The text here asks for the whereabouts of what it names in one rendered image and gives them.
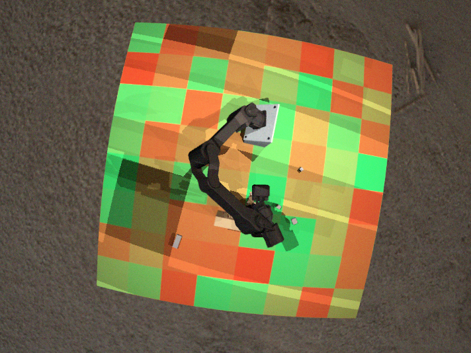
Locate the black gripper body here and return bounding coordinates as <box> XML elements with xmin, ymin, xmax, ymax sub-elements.
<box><xmin>251</xmin><ymin>184</ymin><xmax>270</xmax><ymax>237</ymax></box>

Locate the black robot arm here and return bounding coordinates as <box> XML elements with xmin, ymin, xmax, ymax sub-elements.
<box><xmin>188</xmin><ymin>102</ymin><xmax>284</xmax><ymax>248</ymax></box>

